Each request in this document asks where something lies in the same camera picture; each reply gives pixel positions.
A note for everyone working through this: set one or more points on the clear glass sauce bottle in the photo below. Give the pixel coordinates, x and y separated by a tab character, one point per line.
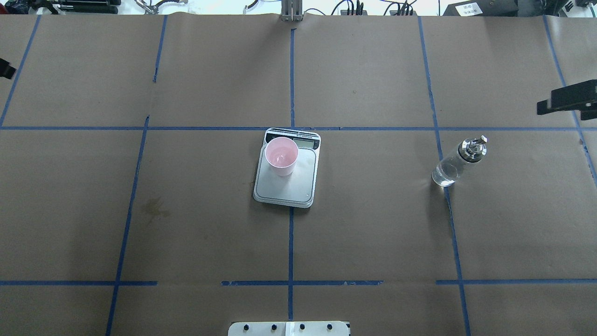
466	155

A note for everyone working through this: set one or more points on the digital kitchen scale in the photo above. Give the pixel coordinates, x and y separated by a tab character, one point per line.
296	190

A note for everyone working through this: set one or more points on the black box with label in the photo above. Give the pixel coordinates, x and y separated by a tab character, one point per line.
493	8

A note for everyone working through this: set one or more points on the black object left edge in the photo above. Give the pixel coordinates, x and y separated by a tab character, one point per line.
6	70

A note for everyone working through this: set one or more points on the grey metal post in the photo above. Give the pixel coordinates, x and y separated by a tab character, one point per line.
292	10

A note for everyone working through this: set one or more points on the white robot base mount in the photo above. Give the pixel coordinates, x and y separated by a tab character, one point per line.
290	328

